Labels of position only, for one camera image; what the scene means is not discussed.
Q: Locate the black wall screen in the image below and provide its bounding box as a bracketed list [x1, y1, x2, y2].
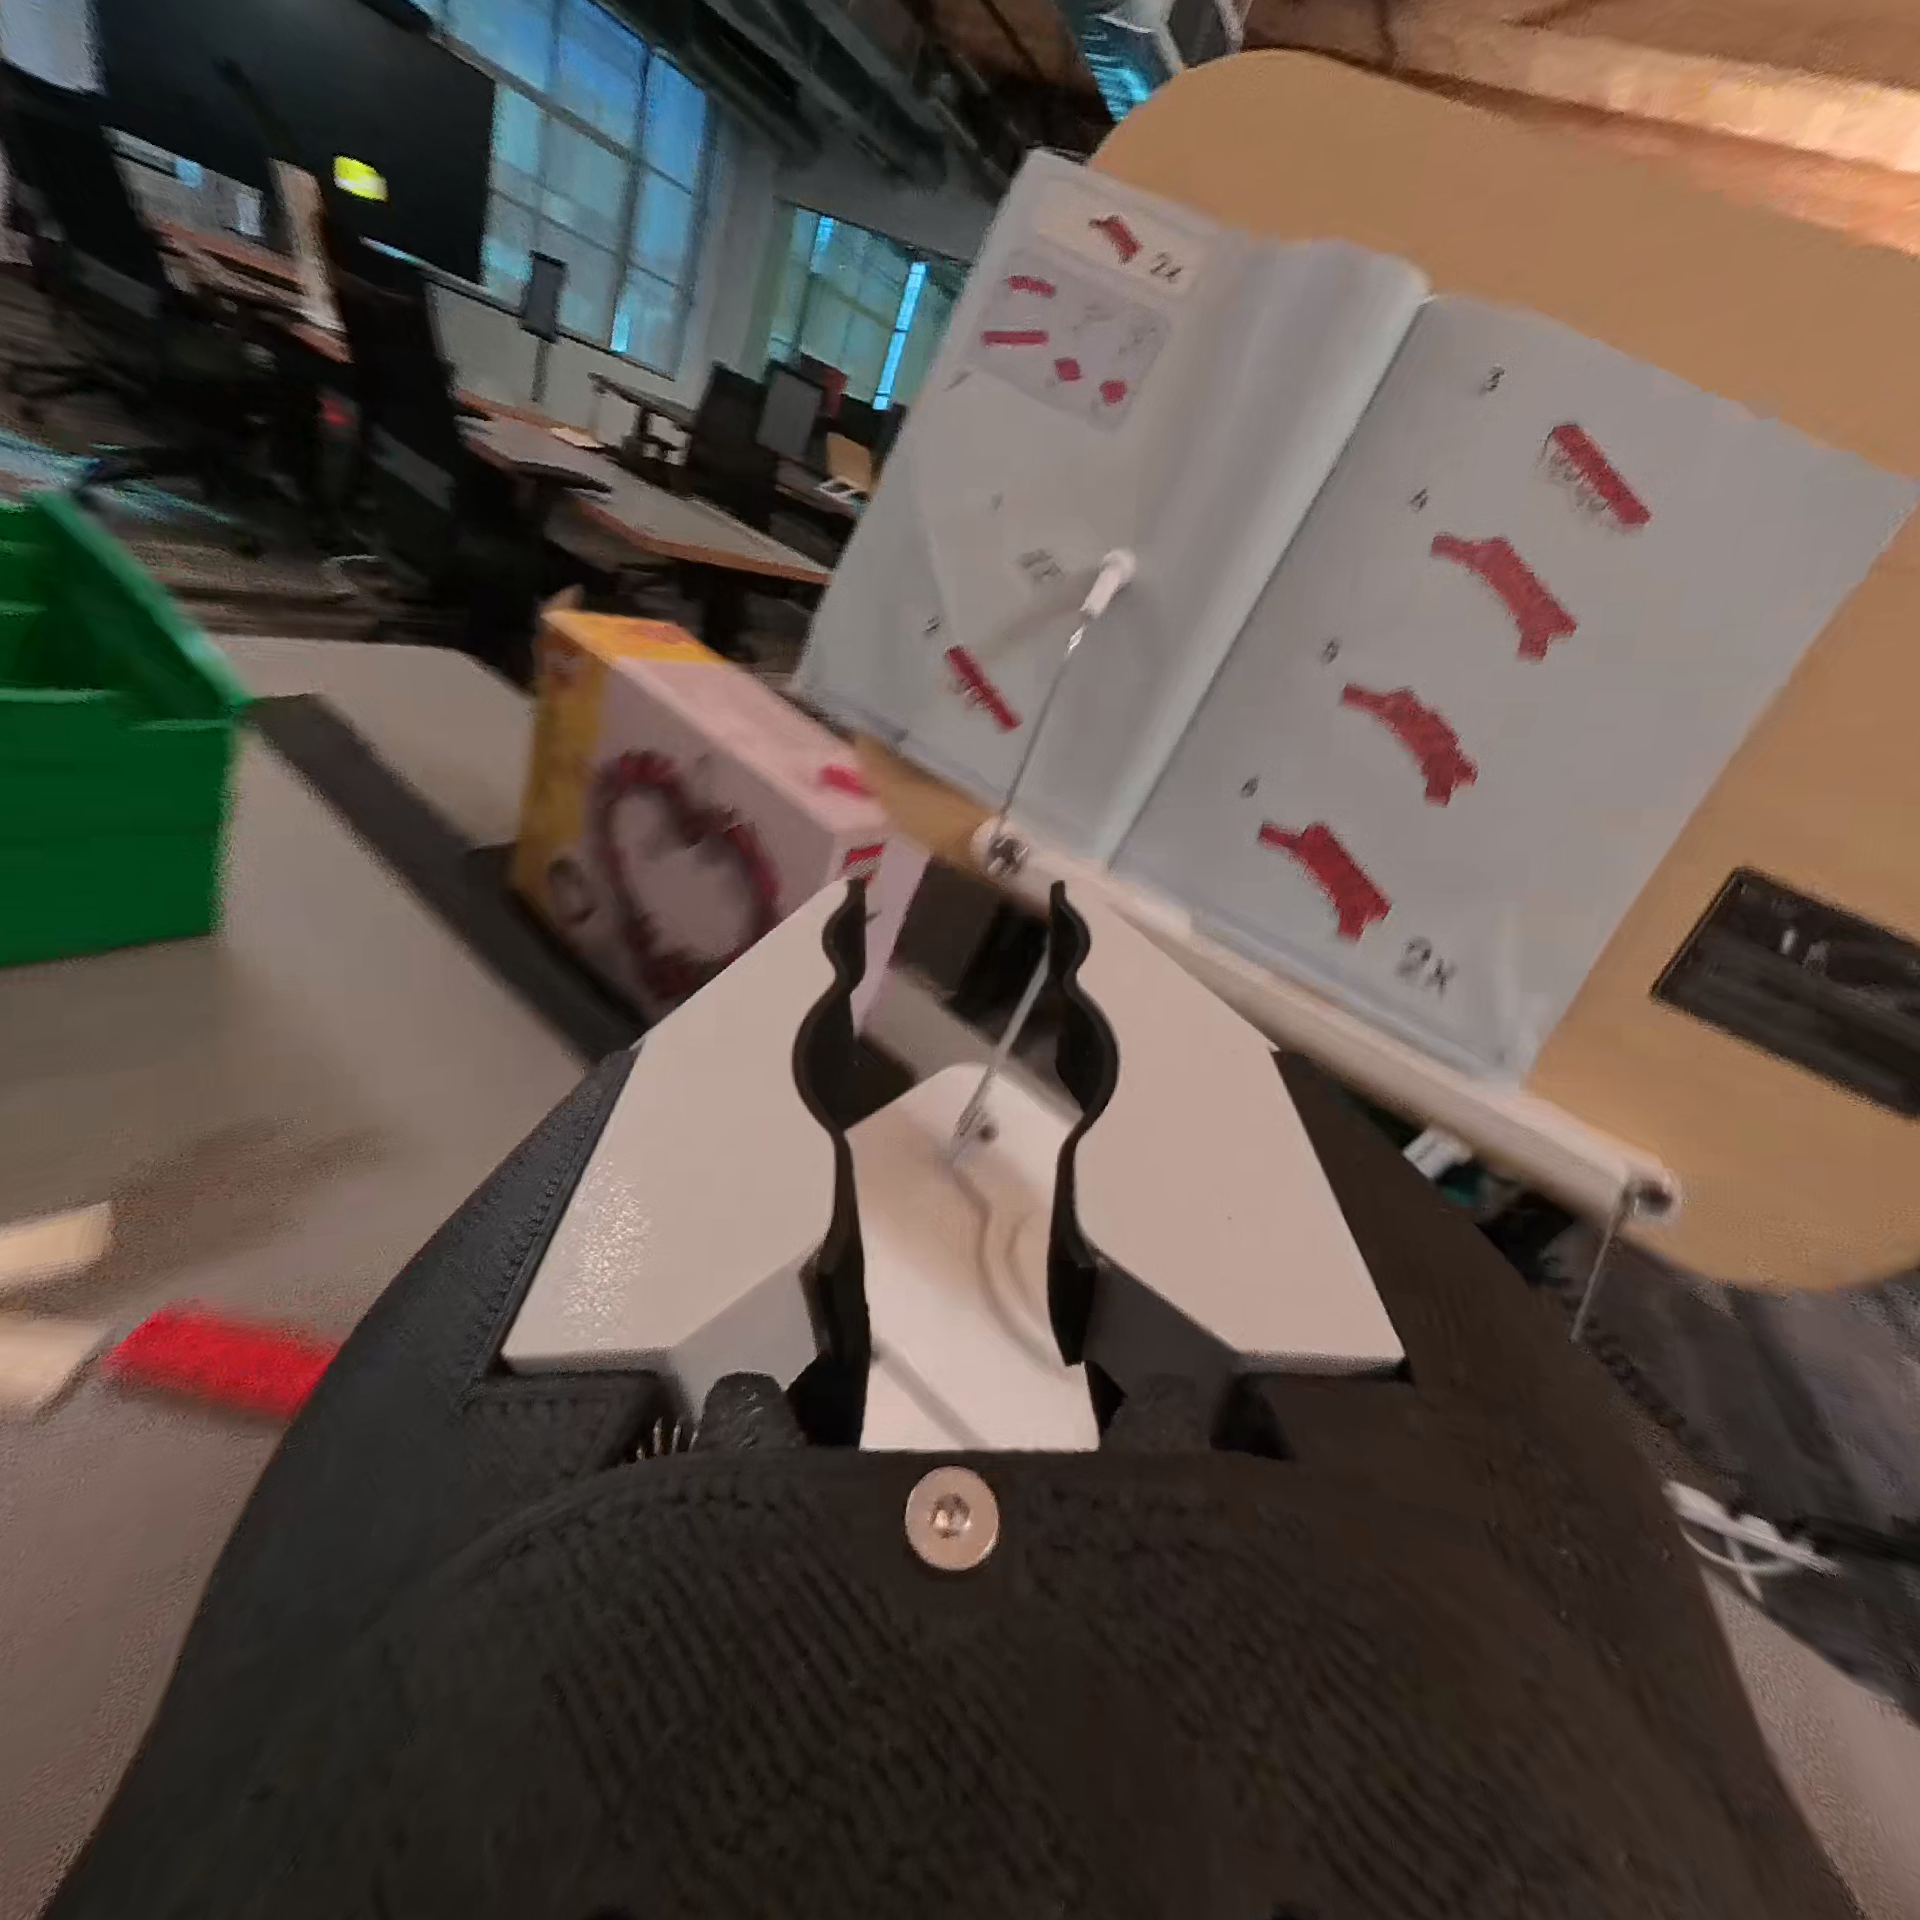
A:
[94, 0, 502, 290]

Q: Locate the wooden book stand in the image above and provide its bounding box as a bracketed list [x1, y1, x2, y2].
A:
[862, 48, 1920, 1450]

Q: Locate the yellow white lego box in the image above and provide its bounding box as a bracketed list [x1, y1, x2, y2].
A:
[510, 609, 924, 1022]

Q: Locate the pale blue instruction booklet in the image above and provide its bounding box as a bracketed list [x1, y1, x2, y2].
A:
[792, 146, 1920, 1081]

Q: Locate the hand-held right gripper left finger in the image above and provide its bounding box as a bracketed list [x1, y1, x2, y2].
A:
[499, 878, 875, 1450]

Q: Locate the white cable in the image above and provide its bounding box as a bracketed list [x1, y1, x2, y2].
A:
[1662, 1478, 1840, 1615]

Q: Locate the green plastic bin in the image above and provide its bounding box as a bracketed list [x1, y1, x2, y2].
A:
[0, 491, 254, 969]

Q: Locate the red angled lego plate assembly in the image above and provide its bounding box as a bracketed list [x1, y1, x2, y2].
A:
[103, 1305, 345, 1420]

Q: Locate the brown office desk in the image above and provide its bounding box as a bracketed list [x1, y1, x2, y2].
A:
[458, 411, 838, 595]

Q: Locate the black office chair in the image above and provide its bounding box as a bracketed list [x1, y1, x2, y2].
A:
[318, 224, 601, 640]

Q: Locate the large window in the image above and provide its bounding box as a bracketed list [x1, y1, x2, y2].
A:
[772, 202, 963, 415]
[434, 0, 714, 378]

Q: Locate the pale lego piece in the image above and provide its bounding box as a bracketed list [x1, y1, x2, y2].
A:
[0, 1316, 110, 1420]
[0, 1201, 120, 1291]

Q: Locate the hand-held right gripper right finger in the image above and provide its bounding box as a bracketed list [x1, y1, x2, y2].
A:
[1046, 883, 1414, 1434]

